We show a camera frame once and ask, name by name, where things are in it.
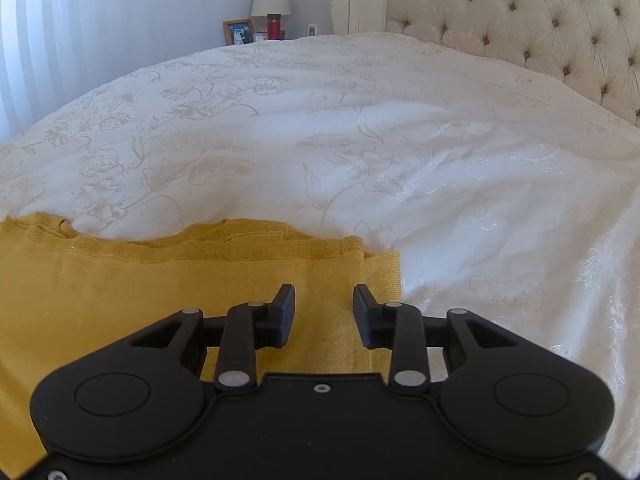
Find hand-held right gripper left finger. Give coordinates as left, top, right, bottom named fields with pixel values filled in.
left=129, top=283, right=297, bottom=394

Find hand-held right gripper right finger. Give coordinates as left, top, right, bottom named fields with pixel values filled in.
left=352, top=284, right=519, bottom=394

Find yellow knit sweater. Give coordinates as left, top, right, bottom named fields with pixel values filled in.
left=0, top=212, right=404, bottom=479

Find white floral bedspread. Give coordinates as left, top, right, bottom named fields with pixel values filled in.
left=0, top=31, right=640, bottom=480

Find cream tufted headboard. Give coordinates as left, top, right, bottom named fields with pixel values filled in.
left=384, top=0, right=640, bottom=129

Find white sheer curtain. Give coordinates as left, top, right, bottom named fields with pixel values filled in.
left=0, top=0, right=128, bottom=137

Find wooden picture frame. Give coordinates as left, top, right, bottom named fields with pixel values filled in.
left=223, top=18, right=256, bottom=47

